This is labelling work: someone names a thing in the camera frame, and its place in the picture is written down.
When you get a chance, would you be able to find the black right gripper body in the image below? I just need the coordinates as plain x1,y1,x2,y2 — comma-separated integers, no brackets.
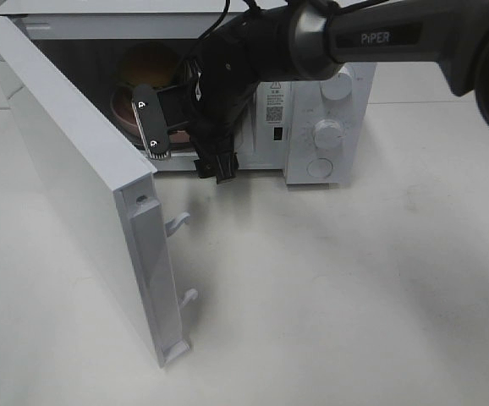
183,75,249,159

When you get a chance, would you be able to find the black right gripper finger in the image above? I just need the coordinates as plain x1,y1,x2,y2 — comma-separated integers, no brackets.
194,157,217,178
215,151,239,184

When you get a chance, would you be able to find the burger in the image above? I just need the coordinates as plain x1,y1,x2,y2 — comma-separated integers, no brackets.
118,41,180,88

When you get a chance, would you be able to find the white microwave door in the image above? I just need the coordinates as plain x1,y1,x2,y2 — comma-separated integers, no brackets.
0,17,197,366

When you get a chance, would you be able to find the pink plate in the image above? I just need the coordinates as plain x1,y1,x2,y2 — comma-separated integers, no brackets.
110,85,192,151

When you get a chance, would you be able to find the white microwave knob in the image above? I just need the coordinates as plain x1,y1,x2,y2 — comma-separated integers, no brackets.
320,72,354,102
312,119,345,150

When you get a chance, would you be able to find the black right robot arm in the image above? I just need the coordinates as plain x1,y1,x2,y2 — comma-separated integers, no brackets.
187,1,489,182

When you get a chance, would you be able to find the white microwave release button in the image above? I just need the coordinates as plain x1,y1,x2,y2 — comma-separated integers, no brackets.
307,158,333,179

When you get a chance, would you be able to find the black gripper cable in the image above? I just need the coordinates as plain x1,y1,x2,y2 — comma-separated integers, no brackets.
195,0,266,47

